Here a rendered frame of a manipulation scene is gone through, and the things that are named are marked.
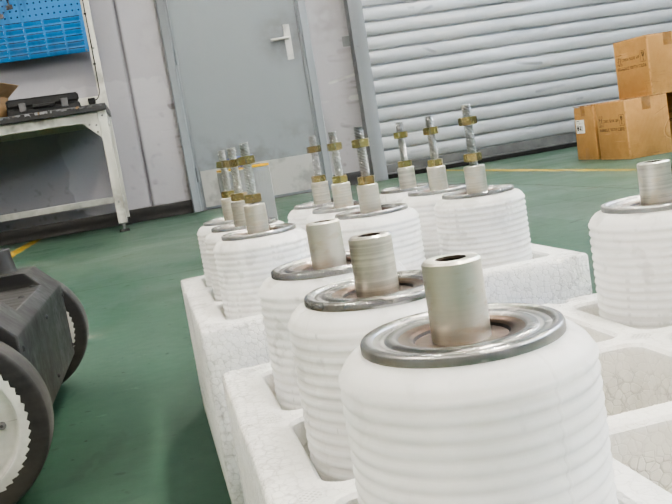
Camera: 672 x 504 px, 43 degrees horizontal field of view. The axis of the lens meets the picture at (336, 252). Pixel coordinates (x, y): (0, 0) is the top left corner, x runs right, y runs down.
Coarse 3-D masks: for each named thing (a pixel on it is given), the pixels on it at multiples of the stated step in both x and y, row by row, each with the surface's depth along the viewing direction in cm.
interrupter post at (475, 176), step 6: (468, 168) 89; (474, 168) 89; (480, 168) 89; (468, 174) 89; (474, 174) 89; (480, 174) 89; (468, 180) 89; (474, 180) 89; (480, 180) 89; (486, 180) 90; (468, 186) 90; (474, 186) 89; (480, 186) 89; (486, 186) 90; (468, 192) 90; (474, 192) 89
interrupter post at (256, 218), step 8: (248, 208) 84; (256, 208) 84; (264, 208) 85; (248, 216) 84; (256, 216) 84; (264, 216) 84; (248, 224) 84; (256, 224) 84; (264, 224) 84; (248, 232) 85; (256, 232) 84
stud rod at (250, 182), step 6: (240, 144) 84; (246, 144) 84; (240, 150) 84; (246, 150) 84; (246, 168) 84; (252, 168) 84; (246, 174) 84; (252, 174) 84; (246, 180) 84; (252, 180) 84; (252, 186) 84; (252, 192) 84; (252, 204) 84
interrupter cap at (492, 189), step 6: (492, 186) 93; (498, 186) 91; (504, 186) 91; (510, 186) 88; (450, 192) 92; (456, 192) 92; (462, 192) 92; (480, 192) 87; (486, 192) 86; (492, 192) 87; (498, 192) 87; (444, 198) 89; (450, 198) 88; (456, 198) 88; (462, 198) 87
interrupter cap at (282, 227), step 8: (272, 224) 89; (280, 224) 88; (288, 224) 87; (232, 232) 87; (240, 232) 87; (264, 232) 82; (272, 232) 82; (280, 232) 82; (224, 240) 83; (232, 240) 82
